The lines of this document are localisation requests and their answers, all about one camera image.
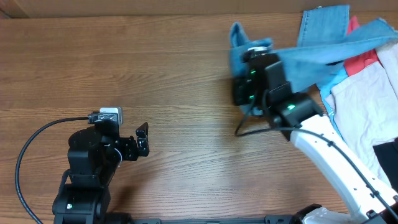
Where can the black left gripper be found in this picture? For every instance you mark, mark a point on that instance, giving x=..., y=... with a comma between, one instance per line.
x=132, y=152

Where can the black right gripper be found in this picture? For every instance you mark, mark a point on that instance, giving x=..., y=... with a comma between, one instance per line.
x=241, y=85

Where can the blue denim jeans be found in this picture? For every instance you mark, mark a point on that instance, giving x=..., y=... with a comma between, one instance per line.
x=323, y=44

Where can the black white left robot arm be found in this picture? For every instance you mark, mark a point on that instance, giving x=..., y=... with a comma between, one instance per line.
x=94, y=155

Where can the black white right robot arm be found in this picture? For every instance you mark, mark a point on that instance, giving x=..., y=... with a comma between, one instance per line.
x=302, y=122

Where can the red t-shirt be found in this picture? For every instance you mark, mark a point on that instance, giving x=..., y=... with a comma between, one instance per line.
x=358, y=63

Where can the pale pink garment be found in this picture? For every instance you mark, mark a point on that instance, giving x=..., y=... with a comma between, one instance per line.
x=365, y=108

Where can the black garment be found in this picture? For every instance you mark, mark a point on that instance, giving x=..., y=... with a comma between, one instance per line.
x=387, y=156

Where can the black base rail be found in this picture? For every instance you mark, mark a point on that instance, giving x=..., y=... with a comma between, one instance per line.
x=269, y=219

